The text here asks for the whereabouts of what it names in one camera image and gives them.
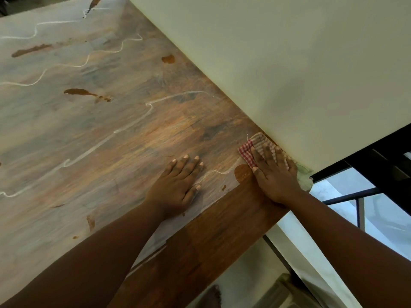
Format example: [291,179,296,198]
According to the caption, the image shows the black window grille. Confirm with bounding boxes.
[310,123,411,233]

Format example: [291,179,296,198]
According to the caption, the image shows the red checked cleaning cloth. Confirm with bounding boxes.
[238,132,314,192]

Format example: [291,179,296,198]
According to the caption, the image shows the beige plastic stool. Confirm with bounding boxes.
[253,274,322,308]

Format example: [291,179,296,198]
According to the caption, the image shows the person's left forearm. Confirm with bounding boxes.
[0,201,167,308]

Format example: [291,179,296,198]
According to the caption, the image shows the person's right hand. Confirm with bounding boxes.
[250,145,304,206]

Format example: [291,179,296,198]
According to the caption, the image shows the wooden table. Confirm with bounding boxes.
[0,0,289,308]

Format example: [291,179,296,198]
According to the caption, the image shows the person's left hand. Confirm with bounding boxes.
[144,154,205,220]

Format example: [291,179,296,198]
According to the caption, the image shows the person's right forearm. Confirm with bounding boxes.
[286,190,411,308]

